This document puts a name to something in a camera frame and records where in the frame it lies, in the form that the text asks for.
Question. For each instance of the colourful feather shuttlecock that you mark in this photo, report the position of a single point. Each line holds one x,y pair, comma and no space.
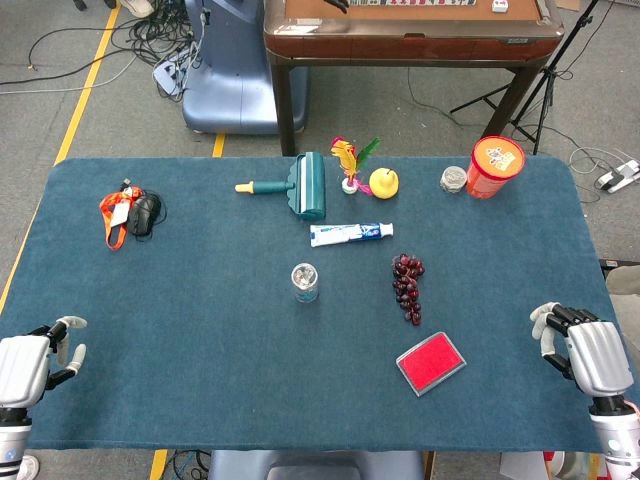
350,162

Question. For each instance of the brown mahjong table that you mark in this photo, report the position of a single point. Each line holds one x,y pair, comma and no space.
410,45

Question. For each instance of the black tripod stand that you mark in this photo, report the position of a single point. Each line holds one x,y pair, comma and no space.
547,80

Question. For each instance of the purple plastic grape bunch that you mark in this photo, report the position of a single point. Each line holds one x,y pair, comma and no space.
407,287

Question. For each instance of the red rectangular box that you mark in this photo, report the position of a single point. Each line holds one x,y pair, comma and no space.
430,362

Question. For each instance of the clear plastic jar blue label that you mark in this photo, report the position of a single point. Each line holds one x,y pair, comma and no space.
305,285

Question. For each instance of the single white mahjong tile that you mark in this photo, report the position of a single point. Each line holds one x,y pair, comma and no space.
500,5

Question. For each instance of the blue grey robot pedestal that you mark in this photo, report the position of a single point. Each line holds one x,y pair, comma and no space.
225,80

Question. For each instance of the white blue toothpaste tube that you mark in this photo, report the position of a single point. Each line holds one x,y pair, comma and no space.
345,234

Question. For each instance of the yellow plastic pear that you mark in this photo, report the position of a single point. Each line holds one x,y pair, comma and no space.
384,185

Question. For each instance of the cardboard box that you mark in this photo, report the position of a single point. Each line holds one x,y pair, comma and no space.
569,4

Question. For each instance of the white power strip with plugs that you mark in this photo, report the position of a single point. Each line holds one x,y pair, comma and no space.
617,177

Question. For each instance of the black floor device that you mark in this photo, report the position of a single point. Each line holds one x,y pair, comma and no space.
612,263

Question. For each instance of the grey blue own robot base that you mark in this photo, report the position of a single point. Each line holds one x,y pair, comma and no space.
315,466

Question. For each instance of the green lint roller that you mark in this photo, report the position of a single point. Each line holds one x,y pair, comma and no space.
309,187

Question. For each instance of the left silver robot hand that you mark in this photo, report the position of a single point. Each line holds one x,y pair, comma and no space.
22,367

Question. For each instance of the white power strip by pedestal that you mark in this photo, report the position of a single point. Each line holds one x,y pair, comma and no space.
170,72

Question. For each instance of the blue felt table cloth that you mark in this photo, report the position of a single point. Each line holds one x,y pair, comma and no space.
200,310

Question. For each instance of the small clear jar of clips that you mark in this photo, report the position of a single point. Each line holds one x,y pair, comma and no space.
453,180

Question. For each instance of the orange red snack tub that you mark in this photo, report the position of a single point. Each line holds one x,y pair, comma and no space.
492,172

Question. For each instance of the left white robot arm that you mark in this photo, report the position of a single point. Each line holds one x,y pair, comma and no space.
11,442

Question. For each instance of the face-up mahjong tile row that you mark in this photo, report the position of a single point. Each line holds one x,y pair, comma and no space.
410,2

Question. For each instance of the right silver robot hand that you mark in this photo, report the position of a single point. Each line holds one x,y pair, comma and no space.
600,357

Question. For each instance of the black computer mouse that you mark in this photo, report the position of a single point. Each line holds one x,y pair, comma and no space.
142,215

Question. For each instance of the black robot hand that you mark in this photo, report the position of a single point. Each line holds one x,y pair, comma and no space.
339,4

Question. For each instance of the white sneaker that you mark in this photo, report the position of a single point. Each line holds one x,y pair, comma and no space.
29,469

